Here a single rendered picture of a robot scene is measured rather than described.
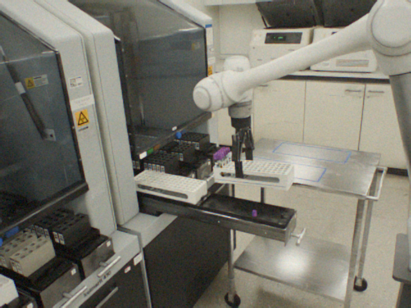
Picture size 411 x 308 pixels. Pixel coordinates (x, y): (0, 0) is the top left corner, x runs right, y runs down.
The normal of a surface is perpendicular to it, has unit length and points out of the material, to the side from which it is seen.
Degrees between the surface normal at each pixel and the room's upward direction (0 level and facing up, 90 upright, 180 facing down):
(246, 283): 0
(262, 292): 0
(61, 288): 90
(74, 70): 90
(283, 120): 90
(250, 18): 90
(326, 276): 0
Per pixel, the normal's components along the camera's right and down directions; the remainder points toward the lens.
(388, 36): -0.56, 0.20
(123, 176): 0.88, 0.14
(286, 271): -0.05, -0.92
